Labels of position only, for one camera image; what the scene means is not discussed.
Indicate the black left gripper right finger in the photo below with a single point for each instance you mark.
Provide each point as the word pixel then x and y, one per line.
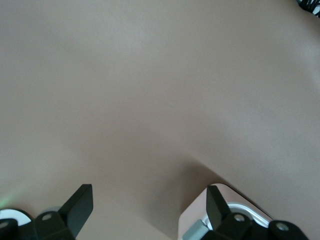
pixel 215 207

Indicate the pink plastic storage box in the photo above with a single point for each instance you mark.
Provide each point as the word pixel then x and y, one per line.
pixel 195 215

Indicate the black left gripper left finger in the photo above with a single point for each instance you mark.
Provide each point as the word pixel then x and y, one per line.
pixel 77 207

